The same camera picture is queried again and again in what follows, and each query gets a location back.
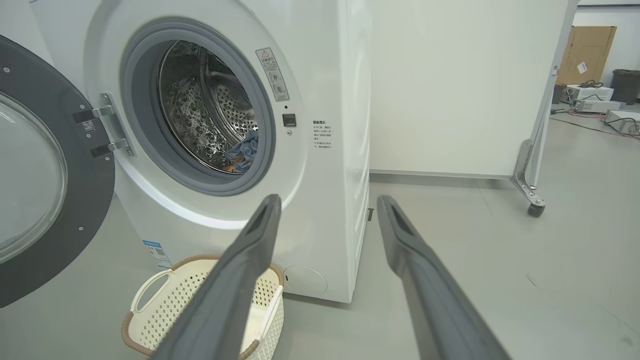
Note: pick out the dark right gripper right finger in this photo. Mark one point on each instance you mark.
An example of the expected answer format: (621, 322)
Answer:
(430, 295)

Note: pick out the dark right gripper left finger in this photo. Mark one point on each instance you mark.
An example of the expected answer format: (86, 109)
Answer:
(235, 280)

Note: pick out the blue cartoon print garment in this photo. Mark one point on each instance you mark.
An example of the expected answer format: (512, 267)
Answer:
(245, 150)

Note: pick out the round black glass washer door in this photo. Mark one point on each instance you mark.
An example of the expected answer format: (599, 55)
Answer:
(90, 200)

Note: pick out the cream perforated basket brown rim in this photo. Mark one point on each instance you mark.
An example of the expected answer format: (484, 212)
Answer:
(175, 305)

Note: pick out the white front-load washing machine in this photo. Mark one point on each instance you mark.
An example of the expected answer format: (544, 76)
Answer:
(330, 200)

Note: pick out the blue energy label sticker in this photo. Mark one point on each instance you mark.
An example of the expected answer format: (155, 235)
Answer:
(157, 254)

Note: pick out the metal leg with caster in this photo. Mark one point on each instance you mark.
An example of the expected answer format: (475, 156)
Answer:
(525, 175)

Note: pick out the grey warning sticker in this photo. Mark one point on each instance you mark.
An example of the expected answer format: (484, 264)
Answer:
(272, 74)

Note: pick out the white partition board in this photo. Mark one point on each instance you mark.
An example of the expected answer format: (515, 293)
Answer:
(460, 85)

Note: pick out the flat grey electronic unit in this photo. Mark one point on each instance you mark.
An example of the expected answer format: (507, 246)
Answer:
(597, 105)

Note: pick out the white vented electronic box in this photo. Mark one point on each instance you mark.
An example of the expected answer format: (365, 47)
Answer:
(590, 93)

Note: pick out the dark grey trash bin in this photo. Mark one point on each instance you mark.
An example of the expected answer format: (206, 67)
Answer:
(626, 86)

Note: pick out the brown cardboard box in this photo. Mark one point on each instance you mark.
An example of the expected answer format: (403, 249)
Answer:
(587, 52)

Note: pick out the small dark floor bracket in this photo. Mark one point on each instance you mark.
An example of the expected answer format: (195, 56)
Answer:
(370, 214)

